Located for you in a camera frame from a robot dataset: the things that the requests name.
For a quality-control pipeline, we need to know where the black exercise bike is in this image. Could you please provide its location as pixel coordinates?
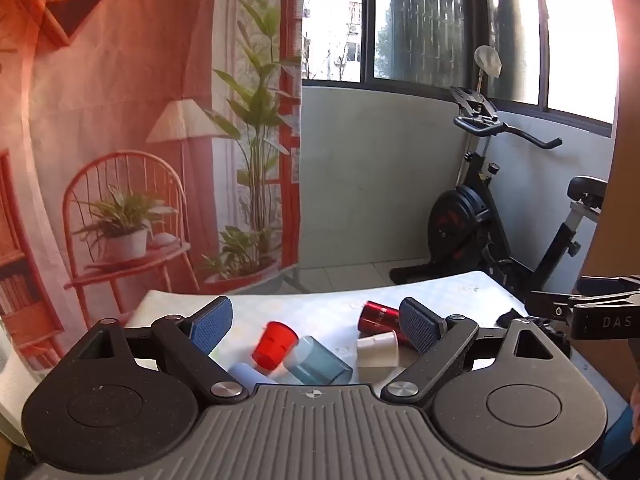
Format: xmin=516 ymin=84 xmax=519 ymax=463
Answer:
xmin=390 ymin=85 xmax=609 ymax=307

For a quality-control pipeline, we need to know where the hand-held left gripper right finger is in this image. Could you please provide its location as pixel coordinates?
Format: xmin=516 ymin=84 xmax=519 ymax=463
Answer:
xmin=381 ymin=297 xmax=571 ymax=405

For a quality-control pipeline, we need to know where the white patterned tablecloth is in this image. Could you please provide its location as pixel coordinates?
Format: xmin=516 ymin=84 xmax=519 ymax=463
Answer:
xmin=122 ymin=270 xmax=626 ymax=411

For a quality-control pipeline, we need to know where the printed wall tapestry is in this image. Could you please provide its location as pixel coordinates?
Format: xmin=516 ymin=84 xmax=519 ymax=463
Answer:
xmin=0 ymin=0 xmax=307 ymax=366

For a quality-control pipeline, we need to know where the red plastic cup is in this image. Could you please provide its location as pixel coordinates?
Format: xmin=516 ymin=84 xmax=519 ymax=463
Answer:
xmin=251 ymin=321 xmax=300 ymax=372

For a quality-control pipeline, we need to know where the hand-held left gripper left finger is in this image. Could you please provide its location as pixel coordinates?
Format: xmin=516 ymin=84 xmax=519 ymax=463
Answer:
xmin=75 ymin=296 xmax=249 ymax=405

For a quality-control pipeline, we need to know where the white bag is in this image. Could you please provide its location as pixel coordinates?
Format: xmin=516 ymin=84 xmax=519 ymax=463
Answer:
xmin=474 ymin=45 xmax=503 ymax=80

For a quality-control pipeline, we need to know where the translucent blue cup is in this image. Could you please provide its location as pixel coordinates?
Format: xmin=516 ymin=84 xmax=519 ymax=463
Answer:
xmin=287 ymin=336 xmax=354 ymax=386

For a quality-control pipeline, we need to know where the light blue cup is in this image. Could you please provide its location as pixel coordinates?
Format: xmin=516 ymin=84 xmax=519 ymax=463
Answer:
xmin=228 ymin=362 xmax=279 ymax=386

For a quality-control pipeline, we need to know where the black framed window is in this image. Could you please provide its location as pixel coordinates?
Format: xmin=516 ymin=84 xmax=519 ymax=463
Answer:
xmin=302 ymin=0 xmax=617 ymax=139

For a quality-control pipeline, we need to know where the person's blue trouser leg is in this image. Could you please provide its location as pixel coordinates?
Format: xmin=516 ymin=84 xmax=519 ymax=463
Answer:
xmin=597 ymin=404 xmax=640 ymax=479

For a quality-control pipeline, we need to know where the white cup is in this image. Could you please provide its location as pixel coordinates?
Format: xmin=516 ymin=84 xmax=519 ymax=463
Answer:
xmin=356 ymin=331 xmax=399 ymax=369

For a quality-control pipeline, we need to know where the dark red metallic cup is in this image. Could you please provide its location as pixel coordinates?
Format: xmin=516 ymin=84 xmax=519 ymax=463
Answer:
xmin=358 ymin=301 xmax=410 ymax=343

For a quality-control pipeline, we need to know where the brown board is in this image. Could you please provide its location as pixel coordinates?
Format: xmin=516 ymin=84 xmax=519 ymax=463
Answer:
xmin=582 ymin=0 xmax=640 ymax=397

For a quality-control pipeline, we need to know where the black cloth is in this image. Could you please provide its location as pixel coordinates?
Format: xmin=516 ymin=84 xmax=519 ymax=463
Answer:
xmin=495 ymin=307 xmax=527 ymax=327

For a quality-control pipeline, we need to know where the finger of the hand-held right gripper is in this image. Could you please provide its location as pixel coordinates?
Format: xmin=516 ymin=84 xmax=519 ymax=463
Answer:
xmin=530 ymin=290 xmax=582 ymax=321
xmin=577 ymin=275 xmax=640 ymax=297

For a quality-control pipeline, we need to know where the grey metal table leg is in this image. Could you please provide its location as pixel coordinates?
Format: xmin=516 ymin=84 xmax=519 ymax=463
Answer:
xmin=277 ymin=266 xmax=312 ymax=294

